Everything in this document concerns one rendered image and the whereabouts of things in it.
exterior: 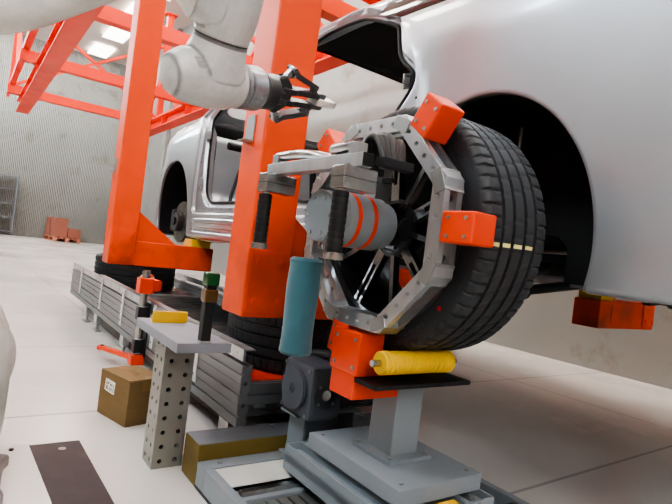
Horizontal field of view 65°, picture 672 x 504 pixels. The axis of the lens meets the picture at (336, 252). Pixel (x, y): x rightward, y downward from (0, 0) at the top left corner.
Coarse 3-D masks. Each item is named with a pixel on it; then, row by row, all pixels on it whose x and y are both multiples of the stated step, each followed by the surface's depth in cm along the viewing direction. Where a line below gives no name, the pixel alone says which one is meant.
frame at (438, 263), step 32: (352, 128) 144; (384, 128) 134; (448, 160) 121; (448, 192) 115; (320, 256) 156; (448, 256) 117; (320, 288) 150; (416, 288) 118; (352, 320) 136; (384, 320) 126
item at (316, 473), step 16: (288, 448) 158; (304, 448) 160; (288, 464) 157; (304, 464) 151; (320, 464) 152; (304, 480) 150; (320, 480) 144; (336, 480) 138; (352, 480) 141; (320, 496) 143; (336, 496) 137; (352, 496) 132; (368, 496) 135; (464, 496) 137; (480, 496) 143
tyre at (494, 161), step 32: (480, 128) 132; (480, 160) 119; (512, 160) 128; (480, 192) 117; (512, 192) 122; (512, 224) 121; (544, 224) 127; (480, 256) 116; (512, 256) 121; (448, 288) 122; (480, 288) 118; (512, 288) 125; (416, 320) 129; (448, 320) 122; (480, 320) 127
